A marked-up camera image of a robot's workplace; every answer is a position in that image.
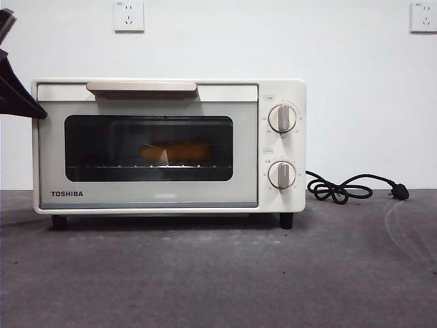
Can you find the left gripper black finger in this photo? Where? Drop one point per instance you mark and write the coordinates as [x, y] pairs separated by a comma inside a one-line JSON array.
[[10, 70], [17, 104]]

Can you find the yellow corn cob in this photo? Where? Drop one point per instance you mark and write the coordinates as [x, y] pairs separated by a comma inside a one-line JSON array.
[[187, 152]]

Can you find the cream Toshiba toaster oven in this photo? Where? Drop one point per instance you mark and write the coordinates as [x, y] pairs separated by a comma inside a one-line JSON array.
[[283, 147]]

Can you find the cream temperature knob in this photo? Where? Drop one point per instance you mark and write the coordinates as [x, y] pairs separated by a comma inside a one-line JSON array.
[[282, 118]]

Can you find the cream timer knob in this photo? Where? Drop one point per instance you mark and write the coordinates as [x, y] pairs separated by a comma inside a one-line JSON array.
[[282, 174]]

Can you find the white wall socket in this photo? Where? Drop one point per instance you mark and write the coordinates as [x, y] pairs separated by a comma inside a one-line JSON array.
[[424, 17], [129, 17]]

